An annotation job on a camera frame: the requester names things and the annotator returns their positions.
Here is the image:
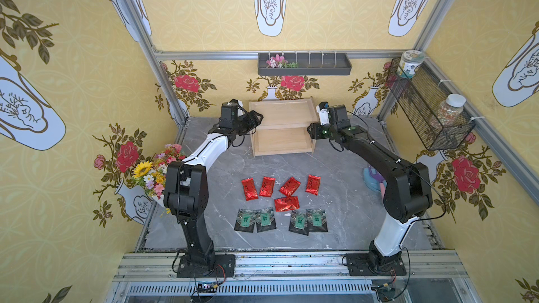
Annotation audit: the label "wooden two-tier shelf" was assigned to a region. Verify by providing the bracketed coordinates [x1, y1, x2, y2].
[248, 98, 319, 157]

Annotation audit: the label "red tea bag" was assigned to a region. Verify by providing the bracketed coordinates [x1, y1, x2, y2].
[275, 196, 300, 212]
[279, 177, 301, 197]
[305, 175, 321, 196]
[241, 178, 258, 201]
[259, 176, 276, 197]

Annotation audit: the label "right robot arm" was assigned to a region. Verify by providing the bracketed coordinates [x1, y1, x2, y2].
[307, 102, 433, 267]

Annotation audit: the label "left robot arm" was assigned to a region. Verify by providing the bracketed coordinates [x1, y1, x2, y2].
[164, 100, 263, 269]

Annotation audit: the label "green tea bag far right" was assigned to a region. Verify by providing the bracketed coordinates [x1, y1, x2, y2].
[306, 209, 328, 233]

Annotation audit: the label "green tea bag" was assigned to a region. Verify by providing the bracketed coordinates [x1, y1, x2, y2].
[234, 208, 257, 233]
[289, 210, 309, 236]
[255, 208, 277, 233]
[306, 209, 328, 233]

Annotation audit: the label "green tea bag far left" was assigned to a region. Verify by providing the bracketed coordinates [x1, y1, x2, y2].
[234, 208, 257, 233]

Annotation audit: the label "small pink flowers in tray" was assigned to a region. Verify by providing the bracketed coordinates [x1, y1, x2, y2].
[266, 54, 298, 68]

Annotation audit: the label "jar with patterned lid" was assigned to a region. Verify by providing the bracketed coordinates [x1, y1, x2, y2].
[396, 50, 425, 79]

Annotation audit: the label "artificial flower bouquet in vase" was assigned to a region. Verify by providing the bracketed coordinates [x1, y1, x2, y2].
[131, 143, 187, 208]

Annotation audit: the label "clear jar white lid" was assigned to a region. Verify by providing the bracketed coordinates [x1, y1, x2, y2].
[430, 94, 467, 129]

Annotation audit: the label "small circuit board left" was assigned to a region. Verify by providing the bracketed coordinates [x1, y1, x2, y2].
[197, 283, 219, 295]

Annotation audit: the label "small circuit board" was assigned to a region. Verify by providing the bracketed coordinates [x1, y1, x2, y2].
[371, 283, 396, 302]
[197, 283, 219, 295]

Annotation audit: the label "small circuit board right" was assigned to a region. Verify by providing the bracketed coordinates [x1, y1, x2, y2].
[371, 283, 396, 302]

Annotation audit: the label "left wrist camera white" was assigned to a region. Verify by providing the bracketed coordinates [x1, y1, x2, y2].
[230, 99, 244, 109]

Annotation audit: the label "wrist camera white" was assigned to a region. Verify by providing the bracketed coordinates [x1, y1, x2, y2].
[317, 102, 329, 126]
[230, 99, 244, 109]

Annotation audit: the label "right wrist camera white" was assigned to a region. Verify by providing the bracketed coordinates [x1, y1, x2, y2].
[317, 102, 329, 126]

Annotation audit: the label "grey wall tray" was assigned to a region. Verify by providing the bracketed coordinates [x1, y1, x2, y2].
[258, 51, 352, 77]

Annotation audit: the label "black wire wall basket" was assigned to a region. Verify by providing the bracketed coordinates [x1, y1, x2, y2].
[387, 58, 476, 151]

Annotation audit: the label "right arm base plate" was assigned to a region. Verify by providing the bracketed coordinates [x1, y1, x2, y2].
[345, 252, 407, 276]

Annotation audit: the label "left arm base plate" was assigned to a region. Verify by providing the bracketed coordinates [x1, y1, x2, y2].
[176, 254, 236, 279]

